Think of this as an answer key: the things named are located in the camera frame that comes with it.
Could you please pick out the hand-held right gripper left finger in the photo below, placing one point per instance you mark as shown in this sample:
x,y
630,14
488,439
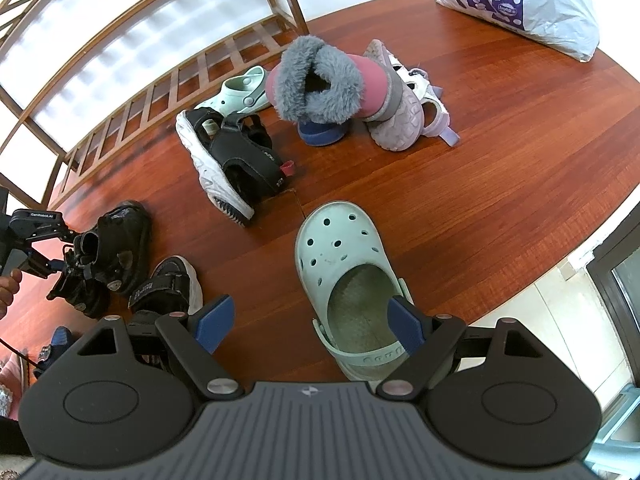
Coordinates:
x,y
217,322

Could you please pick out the dark framed glass door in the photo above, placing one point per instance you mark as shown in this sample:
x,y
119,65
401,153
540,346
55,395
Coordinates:
x,y
605,280

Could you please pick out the light blue stool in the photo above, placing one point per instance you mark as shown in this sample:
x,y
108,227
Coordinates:
x,y
625,410

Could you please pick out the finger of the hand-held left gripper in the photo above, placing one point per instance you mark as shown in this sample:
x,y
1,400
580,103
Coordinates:
x,y
40,222
42,263

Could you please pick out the person's left hand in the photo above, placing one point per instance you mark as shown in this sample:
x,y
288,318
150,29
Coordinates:
x,y
7,295

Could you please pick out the mint green clog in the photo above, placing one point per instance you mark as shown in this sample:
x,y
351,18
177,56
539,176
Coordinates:
x,y
235,92
335,240

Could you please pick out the purple mesh sneaker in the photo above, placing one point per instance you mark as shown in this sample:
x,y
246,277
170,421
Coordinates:
x,y
400,120

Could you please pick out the white printed plastic bag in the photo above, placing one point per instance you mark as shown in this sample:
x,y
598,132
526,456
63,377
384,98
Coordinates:
x,y
525,10

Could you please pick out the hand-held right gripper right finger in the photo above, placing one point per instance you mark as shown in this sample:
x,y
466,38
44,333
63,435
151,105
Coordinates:
x,y
405,325

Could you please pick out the black lace-up boot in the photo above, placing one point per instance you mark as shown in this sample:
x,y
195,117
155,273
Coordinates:
x,y
125,240

